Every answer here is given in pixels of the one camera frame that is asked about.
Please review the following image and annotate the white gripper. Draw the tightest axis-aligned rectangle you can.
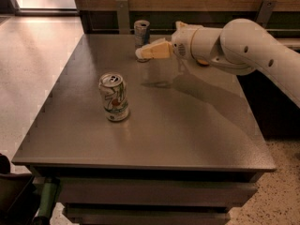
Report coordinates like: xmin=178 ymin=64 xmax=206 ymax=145
xmin=135 ymin=21 xmax=200 ymax=60

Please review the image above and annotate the silver blue redbull can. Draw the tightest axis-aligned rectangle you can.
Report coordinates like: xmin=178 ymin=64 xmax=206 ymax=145
xmin=134 ymin=20 xmax=150 ymax=50

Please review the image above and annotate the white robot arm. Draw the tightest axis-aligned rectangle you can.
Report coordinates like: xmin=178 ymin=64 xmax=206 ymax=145
xmin=136 ymin=19 xmax=300 ymax=107

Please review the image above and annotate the green black robot base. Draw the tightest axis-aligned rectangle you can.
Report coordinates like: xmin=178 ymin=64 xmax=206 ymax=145
xmin=0 ymin=154 xmax=60 ymax=225

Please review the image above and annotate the white green soda can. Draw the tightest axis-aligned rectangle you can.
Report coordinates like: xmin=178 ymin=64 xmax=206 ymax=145
xmin=98 ymin=72 xmax=129 ymax=122

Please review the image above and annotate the orange fruit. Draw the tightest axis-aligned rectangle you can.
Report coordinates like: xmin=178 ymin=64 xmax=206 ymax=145
xmin=197 ymin=59 xmax=209 ymax=66

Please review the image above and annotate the wooden bench with metal brackets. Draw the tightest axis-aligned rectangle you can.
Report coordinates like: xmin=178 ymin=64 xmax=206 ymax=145
xmin=74 ymin=0 xmax=300 ymax=50

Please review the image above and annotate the grey drawer cabinet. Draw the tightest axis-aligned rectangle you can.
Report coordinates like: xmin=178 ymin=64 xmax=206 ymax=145
xmin=13 ymin=35 xmax=276 ymax=225

